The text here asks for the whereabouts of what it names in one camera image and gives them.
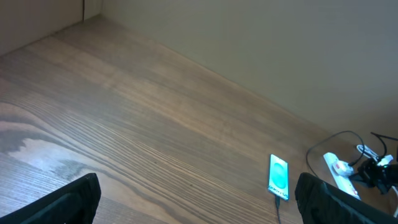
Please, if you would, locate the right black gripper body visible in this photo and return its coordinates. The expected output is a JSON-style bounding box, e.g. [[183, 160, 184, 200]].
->
[[349, 159, 392, 195]]

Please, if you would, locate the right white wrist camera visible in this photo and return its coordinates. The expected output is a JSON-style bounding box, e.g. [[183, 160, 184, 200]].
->
[[377, 155, 394, 166]]

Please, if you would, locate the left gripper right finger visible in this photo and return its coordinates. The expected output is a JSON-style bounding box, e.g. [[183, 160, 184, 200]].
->
[[295, 172, 397, 224]]

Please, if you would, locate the right camera black cable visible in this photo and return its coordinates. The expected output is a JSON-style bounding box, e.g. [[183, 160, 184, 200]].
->
[[369, 131, 398, 159]]

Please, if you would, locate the white USB charger plug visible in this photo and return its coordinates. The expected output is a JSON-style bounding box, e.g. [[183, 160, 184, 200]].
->
[[332, 160, 354, 177]]

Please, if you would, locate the smartphone with turquoise screen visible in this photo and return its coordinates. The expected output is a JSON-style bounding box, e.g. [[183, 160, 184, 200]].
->
[[267, 154, 289, 201]]

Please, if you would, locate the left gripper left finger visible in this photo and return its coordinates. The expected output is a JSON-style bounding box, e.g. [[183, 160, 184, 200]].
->
[[1, 173, 101, 224]]

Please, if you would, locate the white power strip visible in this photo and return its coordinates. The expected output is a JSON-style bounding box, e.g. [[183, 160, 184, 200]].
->
[[323, 152, 360, 200]]

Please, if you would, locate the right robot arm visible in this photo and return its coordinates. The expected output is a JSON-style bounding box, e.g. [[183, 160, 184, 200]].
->
[[349, 159, 397, 195]]

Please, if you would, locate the black USB charging cable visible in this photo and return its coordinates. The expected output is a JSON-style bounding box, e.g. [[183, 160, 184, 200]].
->
[[274, 130, 365, 224]]

